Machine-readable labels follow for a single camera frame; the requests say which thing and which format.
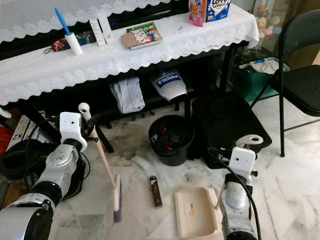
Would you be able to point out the beige broom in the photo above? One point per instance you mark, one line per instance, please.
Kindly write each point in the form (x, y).
(118, 195)

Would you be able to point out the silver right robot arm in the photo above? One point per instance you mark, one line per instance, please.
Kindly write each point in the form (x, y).
(235, 200)

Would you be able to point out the grey fabric bag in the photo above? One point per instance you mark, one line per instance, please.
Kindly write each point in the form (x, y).
(126, 95)

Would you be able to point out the white lace tablecloth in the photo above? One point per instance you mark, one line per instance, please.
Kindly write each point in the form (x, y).
(120, 62)

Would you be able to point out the white K2 box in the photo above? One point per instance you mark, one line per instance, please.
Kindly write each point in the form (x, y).
(17, 132)

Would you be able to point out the black round appliance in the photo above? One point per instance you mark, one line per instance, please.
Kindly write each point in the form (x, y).
(20, 160)

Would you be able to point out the black plastic bucket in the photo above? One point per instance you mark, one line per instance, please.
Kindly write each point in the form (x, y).
(171, 147)

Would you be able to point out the red bag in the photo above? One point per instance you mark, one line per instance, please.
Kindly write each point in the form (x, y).
(5, 140)

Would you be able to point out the white BitRobot bag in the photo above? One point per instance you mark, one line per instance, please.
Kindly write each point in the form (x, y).
(169, 85)

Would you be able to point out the dark floral folded umbrella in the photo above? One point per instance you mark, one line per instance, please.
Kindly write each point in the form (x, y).
(62, 44)

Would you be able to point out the small brown bar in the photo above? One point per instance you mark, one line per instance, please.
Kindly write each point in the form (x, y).
(156, 192)

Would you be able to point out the slim white box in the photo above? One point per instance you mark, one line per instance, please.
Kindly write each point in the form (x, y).
(96, 32)
(106, 27)

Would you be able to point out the illustrated book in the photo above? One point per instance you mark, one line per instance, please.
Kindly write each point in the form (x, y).
(144, 36)

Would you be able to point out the wooden board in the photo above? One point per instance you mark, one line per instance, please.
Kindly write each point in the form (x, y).
(12, 200)

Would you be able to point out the white lace cover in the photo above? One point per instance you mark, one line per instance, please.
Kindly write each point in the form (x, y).
(40, 17)

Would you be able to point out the large black bag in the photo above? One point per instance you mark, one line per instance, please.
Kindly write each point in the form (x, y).
(225, 127)

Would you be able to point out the pink snack package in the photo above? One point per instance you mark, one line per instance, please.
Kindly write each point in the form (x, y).
(196, 14)

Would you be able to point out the green plastic bin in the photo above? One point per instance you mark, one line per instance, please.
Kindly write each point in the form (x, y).
(250, 82)

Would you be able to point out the blue Love Letters box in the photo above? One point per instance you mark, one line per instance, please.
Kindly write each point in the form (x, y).
(217, 9)

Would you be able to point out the small plush toys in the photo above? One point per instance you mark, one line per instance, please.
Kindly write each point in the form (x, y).
(267, 20)

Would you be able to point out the black folding chair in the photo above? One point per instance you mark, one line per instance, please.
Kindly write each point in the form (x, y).
(302, 85)

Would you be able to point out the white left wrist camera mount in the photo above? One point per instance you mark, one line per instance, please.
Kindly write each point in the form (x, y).
(71, 127)

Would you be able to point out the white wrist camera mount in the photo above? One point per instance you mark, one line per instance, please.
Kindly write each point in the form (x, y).
(242, 162)
(71, 127)

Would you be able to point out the black table frame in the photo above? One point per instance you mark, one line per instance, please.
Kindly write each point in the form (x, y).
(229, 67)

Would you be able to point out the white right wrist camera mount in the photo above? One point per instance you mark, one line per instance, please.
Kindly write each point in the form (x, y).
(242, 162)

